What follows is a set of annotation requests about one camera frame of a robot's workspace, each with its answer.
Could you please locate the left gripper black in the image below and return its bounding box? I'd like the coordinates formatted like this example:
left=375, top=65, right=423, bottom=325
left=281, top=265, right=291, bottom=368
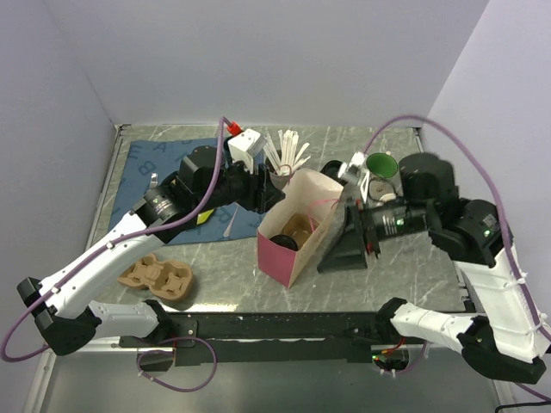
left=195, top=153, right=286, bottom=214

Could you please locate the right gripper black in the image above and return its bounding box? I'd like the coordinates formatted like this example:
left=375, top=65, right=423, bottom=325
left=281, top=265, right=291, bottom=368
left=314, top=194, right=431, bottom=269

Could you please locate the brown cardboard cup carrier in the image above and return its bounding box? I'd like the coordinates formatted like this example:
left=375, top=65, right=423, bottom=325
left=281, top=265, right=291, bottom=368
left=117, top=254, right=194, bottom=302
left=282, top=213, right=319, bottom=248

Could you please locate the black plastic cup lid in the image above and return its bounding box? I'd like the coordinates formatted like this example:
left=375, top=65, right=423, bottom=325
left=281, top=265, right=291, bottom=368
left=269, top=234, right=300, bottom=251

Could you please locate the pink paper gift bag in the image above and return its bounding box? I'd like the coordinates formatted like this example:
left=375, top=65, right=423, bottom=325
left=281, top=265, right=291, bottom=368
left=257, top=169, right=344, bottom=288

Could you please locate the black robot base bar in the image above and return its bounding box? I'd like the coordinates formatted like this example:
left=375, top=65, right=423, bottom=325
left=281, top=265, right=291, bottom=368
left=119, top=312, right=400, bottom=367

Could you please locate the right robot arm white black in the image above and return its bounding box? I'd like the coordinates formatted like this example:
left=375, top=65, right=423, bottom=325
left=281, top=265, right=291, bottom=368
left=318, top=152, right=550, bottom=384

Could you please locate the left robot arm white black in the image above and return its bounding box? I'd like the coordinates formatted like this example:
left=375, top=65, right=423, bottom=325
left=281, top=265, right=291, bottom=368
left=17, top=146, right=285, bottom=355

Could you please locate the silver spoon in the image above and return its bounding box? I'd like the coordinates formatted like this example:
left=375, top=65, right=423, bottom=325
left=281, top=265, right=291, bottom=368
left=223, top=207, right=238, bottom=238

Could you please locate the yellow dotted plate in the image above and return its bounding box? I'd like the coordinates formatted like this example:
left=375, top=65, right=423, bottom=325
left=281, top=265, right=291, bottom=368
left=196, top=209, right=214, bottom=225

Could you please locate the stack of black lids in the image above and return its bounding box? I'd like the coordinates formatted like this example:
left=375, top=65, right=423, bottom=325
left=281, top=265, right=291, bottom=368
left=320, top=160, right=343, bottom=180

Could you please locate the green inside ceramic mug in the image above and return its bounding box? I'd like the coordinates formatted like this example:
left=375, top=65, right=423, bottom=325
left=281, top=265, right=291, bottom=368
left=366, top=152, right=398, bottom=202

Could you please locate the silver fork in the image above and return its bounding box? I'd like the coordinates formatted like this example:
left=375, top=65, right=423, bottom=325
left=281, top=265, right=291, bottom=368
left=149, top=172, right=158, bottom=189

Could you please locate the blue alphabet placemat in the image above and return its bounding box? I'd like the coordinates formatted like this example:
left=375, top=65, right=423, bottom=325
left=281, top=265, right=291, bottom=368
left=108, top=138, right=263, bottom=245

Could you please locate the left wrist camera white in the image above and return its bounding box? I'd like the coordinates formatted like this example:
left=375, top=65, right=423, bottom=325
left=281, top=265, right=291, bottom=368
left=228, top=128, right=266, bottom=173

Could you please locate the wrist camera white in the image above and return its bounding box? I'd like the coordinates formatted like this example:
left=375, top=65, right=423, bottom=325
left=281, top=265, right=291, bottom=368
left=337, top=151, right=370, bottom=203
left=228, top=128, right=266, bottom=173

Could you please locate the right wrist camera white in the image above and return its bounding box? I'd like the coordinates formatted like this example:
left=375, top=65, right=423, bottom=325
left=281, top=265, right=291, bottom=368
left=337, top=151, right=370, bottom=203

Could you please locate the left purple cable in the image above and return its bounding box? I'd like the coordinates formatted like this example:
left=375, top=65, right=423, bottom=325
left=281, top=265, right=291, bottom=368
left=0, top=115, right=233, bottom=361

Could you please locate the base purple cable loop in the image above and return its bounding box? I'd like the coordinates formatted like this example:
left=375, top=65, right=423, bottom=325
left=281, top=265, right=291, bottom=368
left=136, top=336, right=217, bottom=392

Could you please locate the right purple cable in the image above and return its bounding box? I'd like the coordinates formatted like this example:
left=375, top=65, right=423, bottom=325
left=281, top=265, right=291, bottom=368
left=362, top=114, right=551, bottom=401

